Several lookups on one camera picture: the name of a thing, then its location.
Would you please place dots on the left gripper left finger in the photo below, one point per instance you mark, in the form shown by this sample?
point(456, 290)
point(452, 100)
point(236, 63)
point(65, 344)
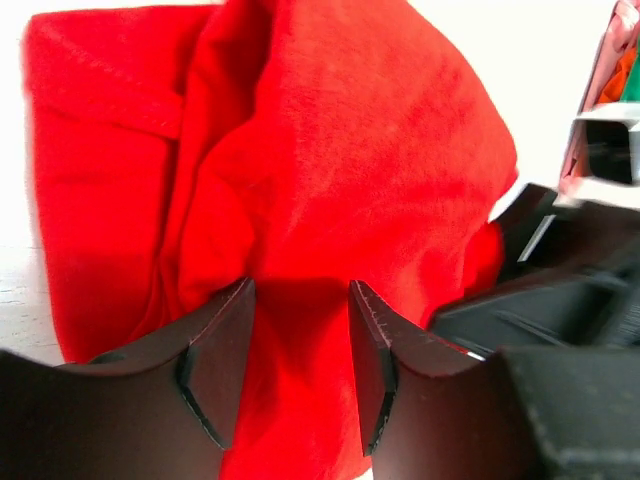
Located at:
point(162, 407)

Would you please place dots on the red t-shirt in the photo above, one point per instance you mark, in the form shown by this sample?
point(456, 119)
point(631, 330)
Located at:
point(304, 144)

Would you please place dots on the folded orange t-shirt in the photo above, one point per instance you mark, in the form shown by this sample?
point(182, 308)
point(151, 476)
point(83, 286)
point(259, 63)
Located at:
point(613, 89)

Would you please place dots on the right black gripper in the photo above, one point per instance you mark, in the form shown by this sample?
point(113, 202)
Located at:
point(540, 232)

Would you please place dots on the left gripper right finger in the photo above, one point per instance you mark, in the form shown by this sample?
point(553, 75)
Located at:
point(430, 411)

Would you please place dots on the folded green t-shirt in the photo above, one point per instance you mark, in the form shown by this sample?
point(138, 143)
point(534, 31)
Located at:
point(631, 91)

